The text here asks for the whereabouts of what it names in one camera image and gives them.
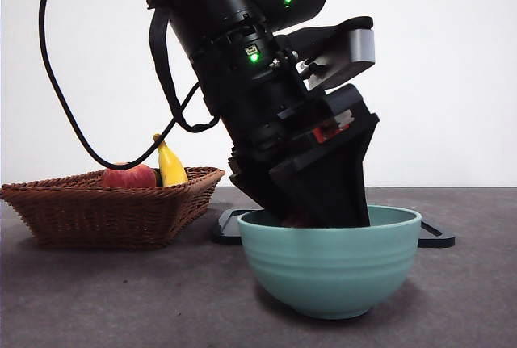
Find teal ribbed bowl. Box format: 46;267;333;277
237;204;423;321

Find black rectangular tray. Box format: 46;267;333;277
212;208;456;249

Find yellow banana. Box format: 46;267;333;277
152;133;189;187

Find black sleeved cable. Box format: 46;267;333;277
148;10;221;134

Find brown wicker basket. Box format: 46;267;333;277
0;166;226;251

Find red and yellow apple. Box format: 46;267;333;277
100;161;158;190

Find pale grey camera box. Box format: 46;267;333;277
298;16;376;91

